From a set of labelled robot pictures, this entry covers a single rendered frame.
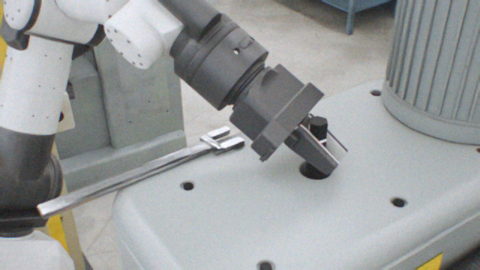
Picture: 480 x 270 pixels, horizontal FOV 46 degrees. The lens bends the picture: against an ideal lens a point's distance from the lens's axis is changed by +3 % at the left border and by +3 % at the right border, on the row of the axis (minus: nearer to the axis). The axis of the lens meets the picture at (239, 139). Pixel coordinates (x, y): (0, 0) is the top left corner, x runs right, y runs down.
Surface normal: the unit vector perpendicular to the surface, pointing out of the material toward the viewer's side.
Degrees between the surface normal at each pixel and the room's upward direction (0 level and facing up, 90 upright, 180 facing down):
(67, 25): 103
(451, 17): 90
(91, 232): 0
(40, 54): 72
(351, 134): 0
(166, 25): 40
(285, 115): 31
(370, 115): 0
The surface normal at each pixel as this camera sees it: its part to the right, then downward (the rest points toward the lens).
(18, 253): 0.46, -0.72
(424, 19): -0.85, 0.30
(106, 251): -0.01, -0.82
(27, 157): 0.50, 0.30
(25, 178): 0.71, 0.32
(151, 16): 0.17, -0.29
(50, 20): 0.49, 0.66
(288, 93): 0.44, -0.56
